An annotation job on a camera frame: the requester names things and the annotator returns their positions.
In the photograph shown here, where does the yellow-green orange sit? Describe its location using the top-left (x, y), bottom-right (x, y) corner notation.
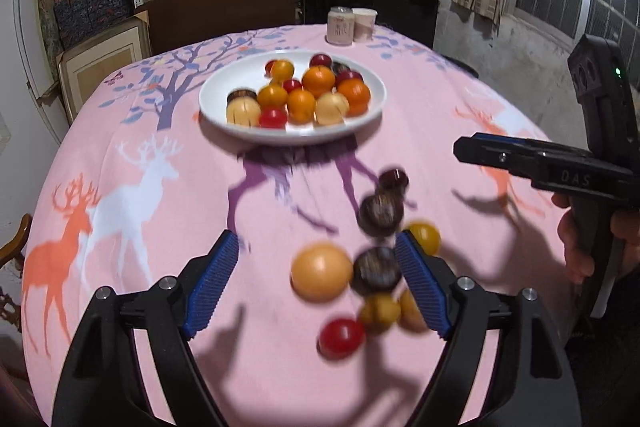
top-left (404, 221), bottom-right (442, 256)

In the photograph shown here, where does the black glossy panel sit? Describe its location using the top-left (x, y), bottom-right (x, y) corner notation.
top-left (302, 0), bottom-right (441, 51)

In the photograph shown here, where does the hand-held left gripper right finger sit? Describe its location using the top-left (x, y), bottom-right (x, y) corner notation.
top-left (392, 229), bottom-right (583, 427)

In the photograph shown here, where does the person's right hand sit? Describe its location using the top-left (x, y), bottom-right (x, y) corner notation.
top-left (551, 192), bottom-right (640, 285)

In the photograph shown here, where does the pink drink can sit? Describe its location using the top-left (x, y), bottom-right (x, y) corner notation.
top-left (327, 7), bottom-right (355, 45)

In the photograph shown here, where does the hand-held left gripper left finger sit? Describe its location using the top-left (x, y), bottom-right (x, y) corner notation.
top-left (50, 229), bottom-right (241, 427)

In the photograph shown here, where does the wooden chair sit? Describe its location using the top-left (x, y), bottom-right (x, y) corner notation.
top-left (0, 214), bottom-right (33, 333)

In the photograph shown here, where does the brown wooden board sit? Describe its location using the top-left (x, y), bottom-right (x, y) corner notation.
top-left (134, 0), bottom-right (299, 56)

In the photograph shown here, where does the pink deer print tablecloth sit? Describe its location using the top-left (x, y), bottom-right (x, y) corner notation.
top-left (20, 24), bottom-right (601, 427)

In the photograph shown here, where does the beige picture frame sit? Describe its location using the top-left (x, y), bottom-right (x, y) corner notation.
top-left (56, 19), bottom-right (152, 124)

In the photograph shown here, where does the stack of blue patterned boxes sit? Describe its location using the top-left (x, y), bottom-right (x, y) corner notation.
top-left (51, 0), bottom-right (134, 51)

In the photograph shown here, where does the white door panel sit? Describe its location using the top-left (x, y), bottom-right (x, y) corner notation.
top-left (11, 0), bottom-right (69, 138)

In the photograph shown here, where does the dark purple plum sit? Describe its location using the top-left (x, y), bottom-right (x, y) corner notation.
top-left (377, 168), bottom-right (410, 195)

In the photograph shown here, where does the white paper cup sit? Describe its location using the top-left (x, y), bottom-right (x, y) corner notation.
top-left (351, 8), bottom-right (377, 44)

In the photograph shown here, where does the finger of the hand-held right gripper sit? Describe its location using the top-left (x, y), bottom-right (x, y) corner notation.
top-left (453, 137), bottom-right (548, 188)
top-left (472, 132), bottom-right (588, 154)

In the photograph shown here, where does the small yellow passion fruit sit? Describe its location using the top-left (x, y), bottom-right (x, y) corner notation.
top-left (357, 293), bottom-right (402, 334)

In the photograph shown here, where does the white oval plate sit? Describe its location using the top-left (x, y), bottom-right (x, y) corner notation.
top-left (198, 50), bottom-right (387, 145)

